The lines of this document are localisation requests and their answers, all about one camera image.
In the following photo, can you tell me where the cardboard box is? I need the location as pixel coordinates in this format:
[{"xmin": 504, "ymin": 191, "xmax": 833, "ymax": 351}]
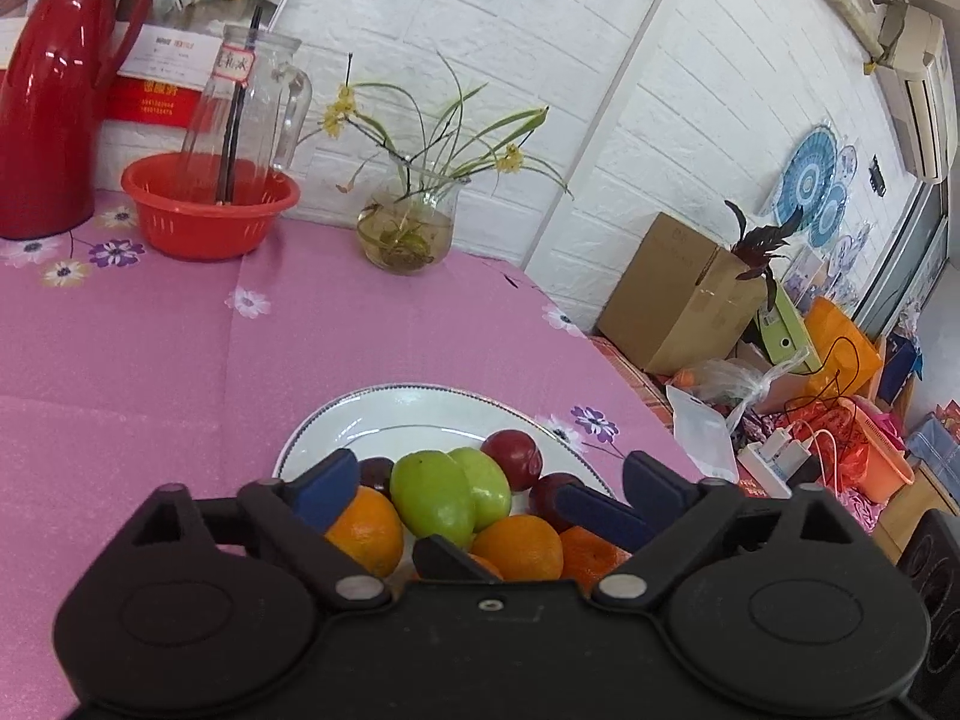
[{"xmin": 596, "ymin": 211, "xmax": 796, "ymax": 376}]

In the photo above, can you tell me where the blue bag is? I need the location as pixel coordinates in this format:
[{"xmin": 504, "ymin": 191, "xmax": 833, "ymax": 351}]
[{"xmin": 874, "ymin": 334, "xmax": 923, "ymax": 406}]

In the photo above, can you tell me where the round orange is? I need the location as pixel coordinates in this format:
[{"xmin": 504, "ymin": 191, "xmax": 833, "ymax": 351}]
[{"xmin": 470, "ymin": 515, "xmax": 564, "ymax": 582}]

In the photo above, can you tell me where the green apple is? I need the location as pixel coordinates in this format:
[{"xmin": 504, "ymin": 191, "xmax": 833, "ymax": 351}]
[
  {"xmin": 448, "ymin": 448, "xmax": 512, "ymax": 533},
  {"xmin": 390, "ymin": 451, "xmax": 477, "ymax": 550}
]

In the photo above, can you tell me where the red thermos jug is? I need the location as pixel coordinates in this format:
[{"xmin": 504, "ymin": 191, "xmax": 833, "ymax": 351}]
[{"xmin": 0, "ymin": 0, "xmax": 155, "ymax": 241}]

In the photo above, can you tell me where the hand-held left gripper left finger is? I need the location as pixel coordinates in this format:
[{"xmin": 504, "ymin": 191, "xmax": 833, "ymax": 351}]
[{"xmin": 105, "ymin": 448, "xmax": 392, "ymax": 611}]

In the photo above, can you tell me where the black stirring stick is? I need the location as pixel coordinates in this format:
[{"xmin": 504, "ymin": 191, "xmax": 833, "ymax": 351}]
[{"xmin": 217, "ymin": 6, "xmax": 263, "ymax": 203}]

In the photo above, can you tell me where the green box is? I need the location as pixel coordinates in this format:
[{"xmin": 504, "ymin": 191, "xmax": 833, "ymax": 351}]
[{"xmin": 754, "ymin": 281, "xmax": 822, "ymax": 376}]

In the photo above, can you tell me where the dark purple plant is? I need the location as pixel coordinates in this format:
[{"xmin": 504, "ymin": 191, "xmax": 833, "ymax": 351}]
[{"xmin": 724, "ymin": 199, "xmax": 803, "ymax": 312}]

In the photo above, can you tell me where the mandarin with green stem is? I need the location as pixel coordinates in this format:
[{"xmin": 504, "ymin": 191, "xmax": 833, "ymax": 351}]
[{"xmin": 561, "ymin": 525, "xmax": 631, "ymax": 593}]

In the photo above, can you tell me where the large blue round wall decoration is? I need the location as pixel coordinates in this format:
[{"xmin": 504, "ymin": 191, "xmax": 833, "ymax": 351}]
[{"xmin": 772, "ymin": 126, "xmax": 839, "ymax": 222}]

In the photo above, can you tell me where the glass vase with plant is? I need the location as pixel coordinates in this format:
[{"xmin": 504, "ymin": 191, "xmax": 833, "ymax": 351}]
[{"xmin": 322, "ymin": 52, "xmax": 575, "ymax": 241}]

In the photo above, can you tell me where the white air conditioner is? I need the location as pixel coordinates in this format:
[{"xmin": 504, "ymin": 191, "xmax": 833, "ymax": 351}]
[{"xmin": 874, "ymin": 0, "xmax": 959, "ymax": 181}]

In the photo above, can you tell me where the black cable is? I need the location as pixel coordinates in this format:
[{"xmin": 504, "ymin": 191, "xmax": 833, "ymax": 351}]
[{"xmin": 784, "ymin": 335, "xmax": 863, "ymax": 417}]

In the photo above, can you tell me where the orange bag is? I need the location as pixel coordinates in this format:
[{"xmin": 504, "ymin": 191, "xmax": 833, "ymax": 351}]
[{"xmin": 802, "ymin": 296, "xmax": 884, "ymax": 398}]

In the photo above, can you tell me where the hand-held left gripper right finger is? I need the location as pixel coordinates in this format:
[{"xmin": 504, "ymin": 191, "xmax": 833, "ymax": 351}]
[{"xmin": 592, "ymin": 451, "xmax": 875, "ymax": 611}]

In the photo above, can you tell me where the dark purple plum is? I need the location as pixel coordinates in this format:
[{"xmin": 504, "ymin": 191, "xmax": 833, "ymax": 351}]
[{"xmin": 358, "ymin": 457, "xmax": 395, "ymax": 496}]

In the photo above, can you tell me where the red plastic basin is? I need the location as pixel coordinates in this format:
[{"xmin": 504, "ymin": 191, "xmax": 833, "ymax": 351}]
[{"xmin": 121, "ymin": 152, "xmax": 301, "ymax": 262}]

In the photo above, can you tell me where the white wall pipe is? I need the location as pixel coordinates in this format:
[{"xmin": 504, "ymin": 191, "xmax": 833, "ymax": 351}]
[{"xmin": 521, "ymin": 0, "xmax": 695, "ymax": 271}]

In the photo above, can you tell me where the orange plastic basket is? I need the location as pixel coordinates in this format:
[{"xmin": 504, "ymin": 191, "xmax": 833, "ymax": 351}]
[{"xmin": 825, "ymin": 397, "xmax": 917, "ymax": 503}]

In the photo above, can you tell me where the white packet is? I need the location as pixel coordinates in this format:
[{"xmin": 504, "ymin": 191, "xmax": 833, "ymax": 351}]
[{"xmin": 666, "ymin": 385, "xmax": 740, "ymax": 481}]

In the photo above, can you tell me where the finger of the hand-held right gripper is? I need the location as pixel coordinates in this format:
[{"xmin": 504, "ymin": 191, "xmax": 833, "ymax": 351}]
[
  {"xmin": 555, "ymin": 484, "xmax": 653, "ymax": 550},
  {"xmin": 412, "ymin": 535, "xmax": 502, "ymax": 583}
]

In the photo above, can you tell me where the large orange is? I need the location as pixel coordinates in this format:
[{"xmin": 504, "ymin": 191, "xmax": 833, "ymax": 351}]
[{"xmin": 324, "ymin": 486, "xmax": 406, "ymax": 578}]

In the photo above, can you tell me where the red plum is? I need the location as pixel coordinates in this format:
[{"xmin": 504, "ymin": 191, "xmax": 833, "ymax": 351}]
[
  {"xmin": 529, "ymin": 472, "xmax": 586, "ymax": 533},
  {"xmin": 481, "ymin": 430, "xmax": 542, "ymax": 494}
]

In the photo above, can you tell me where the pink floral tablecloth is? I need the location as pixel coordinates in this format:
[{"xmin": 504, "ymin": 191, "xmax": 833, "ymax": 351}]
[{"xmin": 0, "ymin": 191, "xmax": 676, "ymax": 720}]

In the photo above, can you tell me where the white porcelain plate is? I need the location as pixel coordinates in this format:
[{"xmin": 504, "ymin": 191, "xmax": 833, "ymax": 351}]
[{"xmin": 271, "ymin": 385, "xmax": 617, "ymax": 586}]

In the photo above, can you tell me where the glass pitcher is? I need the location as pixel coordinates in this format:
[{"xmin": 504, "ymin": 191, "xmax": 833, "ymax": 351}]
[{"xmin": 182, "ymin": 24, "xmax": 313, "ymax": 203}]

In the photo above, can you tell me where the white power strip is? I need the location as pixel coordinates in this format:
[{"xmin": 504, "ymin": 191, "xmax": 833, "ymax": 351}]
[{"xmin": 737, "ymin": 431, "xmax": 815, "ymax": 500}]

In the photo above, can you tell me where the clear plastic bag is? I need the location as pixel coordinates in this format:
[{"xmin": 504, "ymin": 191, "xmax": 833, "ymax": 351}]
[{"xmin": 671, "ymin": 356, "xmax": 811, "ymax": 436}]

